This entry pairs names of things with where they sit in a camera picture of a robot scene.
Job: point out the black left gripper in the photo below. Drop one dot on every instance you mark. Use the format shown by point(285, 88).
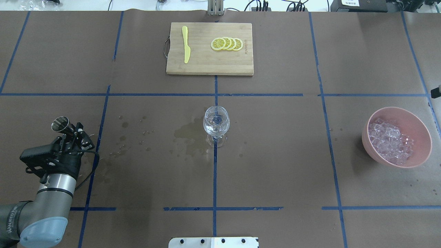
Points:
point(69, 164)

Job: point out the steel double jigger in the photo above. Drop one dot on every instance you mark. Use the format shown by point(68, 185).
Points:
point(63, 125)

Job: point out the pink bowl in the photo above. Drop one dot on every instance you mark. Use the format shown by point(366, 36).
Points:
point(410, 125)

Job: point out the lemon slice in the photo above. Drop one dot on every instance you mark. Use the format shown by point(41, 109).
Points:
point(239, 44)
point(218, 44)
point(232, 45)
point(228, 43)

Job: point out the aluminium frame post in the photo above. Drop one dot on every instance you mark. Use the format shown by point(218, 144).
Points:
point(215, 8)

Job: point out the bamboo cutting board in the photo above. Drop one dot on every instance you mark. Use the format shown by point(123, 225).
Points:
point(203, 59)

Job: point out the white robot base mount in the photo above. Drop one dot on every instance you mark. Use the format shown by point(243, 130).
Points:
point(214, 242)

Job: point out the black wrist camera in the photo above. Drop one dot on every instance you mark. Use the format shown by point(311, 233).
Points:
point(41, 160)

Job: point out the pile of ice cubes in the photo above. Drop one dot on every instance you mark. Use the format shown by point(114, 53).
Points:
point(390, 142)

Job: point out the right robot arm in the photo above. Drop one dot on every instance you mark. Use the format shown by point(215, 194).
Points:
point(436, 92)

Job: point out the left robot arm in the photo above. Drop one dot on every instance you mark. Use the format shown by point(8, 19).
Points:
point(41, 223)

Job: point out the yellow plastic knife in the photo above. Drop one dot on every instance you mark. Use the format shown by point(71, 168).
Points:
point(187, 49)

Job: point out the black power box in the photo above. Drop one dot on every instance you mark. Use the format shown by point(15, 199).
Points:
point(359, 6)

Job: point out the clear plastic bag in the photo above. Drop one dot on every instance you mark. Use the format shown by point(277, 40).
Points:
point(36, 5)

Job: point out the clear wine glass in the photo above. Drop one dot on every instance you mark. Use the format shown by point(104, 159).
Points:
point(216, 123)

